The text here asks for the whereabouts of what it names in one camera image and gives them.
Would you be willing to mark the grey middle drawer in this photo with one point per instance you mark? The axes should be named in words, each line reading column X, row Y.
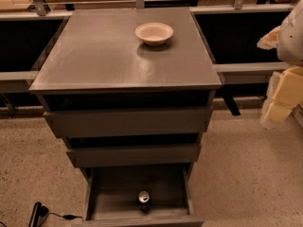
column 134, row 156

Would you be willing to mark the white paper bowl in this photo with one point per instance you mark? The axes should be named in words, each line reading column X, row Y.
column 154, row 34

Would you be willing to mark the grey top drawer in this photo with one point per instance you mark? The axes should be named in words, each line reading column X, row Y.
column 131, row 122

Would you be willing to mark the dark pepsi can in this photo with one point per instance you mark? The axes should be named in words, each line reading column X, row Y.
column 144, row 201

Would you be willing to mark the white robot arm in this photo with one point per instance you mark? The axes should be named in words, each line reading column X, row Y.
column 287, row 39

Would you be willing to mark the grey drawer cabinet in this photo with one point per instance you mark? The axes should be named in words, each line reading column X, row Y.
column 98, row 63

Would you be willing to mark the grey open bottom drawer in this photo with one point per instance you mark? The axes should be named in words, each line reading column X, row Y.
column 112, row 193

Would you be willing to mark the black power adapter with cable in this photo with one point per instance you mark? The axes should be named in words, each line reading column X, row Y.
column 40, row 214

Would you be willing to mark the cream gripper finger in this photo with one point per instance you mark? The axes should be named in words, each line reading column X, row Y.
column 269, row 41

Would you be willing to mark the grey metal railing frame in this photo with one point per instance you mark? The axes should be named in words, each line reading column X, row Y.
column 25, row 57

